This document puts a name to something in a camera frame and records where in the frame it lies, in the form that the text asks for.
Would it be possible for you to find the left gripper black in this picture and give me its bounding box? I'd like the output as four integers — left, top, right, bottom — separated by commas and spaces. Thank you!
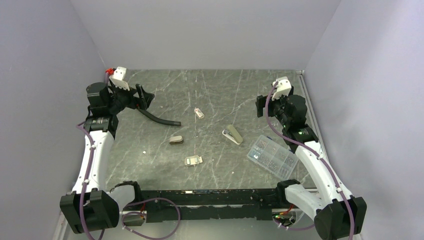
107, 81, 154, 114

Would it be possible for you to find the pale green white stapler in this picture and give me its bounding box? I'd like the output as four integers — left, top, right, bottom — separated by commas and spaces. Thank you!
221, 124, 244, 145

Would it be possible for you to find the brown stapler base part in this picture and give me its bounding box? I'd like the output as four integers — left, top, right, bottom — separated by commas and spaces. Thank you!
169, 135, 184, 145

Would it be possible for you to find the white staple box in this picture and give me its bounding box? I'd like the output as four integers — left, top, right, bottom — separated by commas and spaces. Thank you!
194, 107, 205, 119

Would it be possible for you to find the white staple box tray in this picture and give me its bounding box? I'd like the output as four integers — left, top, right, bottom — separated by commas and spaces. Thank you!
184, 155, 203, 167

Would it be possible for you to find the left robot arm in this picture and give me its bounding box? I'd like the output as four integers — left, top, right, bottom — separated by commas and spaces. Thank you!
59, 82, 155, 234

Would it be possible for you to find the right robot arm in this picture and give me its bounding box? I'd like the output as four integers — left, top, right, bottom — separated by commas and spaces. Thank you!
255, 94, 367, 240

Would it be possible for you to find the clear plastic screw organizer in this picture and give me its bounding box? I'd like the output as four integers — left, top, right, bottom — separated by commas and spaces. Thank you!
247, 135, 299, 181

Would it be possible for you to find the black rubber hose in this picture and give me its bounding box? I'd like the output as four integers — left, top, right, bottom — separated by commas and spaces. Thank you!
137, 107, 182, 127

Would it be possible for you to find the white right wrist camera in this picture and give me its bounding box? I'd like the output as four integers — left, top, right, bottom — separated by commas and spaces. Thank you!
271, 76, 292, 101

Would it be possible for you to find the aluminium frame rail right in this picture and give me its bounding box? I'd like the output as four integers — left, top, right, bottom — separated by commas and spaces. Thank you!
295, 70, 329, 160

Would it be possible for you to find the aluminium frame rail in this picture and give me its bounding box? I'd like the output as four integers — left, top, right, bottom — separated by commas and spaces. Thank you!
52, 188, 353, 240
295, 70, 329, 160

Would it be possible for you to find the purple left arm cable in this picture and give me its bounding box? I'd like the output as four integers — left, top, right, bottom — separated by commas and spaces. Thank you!
76, 120, 181, 240

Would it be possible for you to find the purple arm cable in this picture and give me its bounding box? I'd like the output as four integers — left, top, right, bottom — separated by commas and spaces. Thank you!
264, 81, 356, 240
76, 120, 181, 240

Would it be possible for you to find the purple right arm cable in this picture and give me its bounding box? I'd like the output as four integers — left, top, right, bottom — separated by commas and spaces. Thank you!
264, 81, 356, 240

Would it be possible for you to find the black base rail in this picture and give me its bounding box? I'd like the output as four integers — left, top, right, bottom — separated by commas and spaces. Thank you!
123, 188, 302, 223

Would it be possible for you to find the aluminium frame rail front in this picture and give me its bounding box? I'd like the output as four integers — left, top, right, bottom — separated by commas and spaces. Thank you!
52, 188, 353, 240

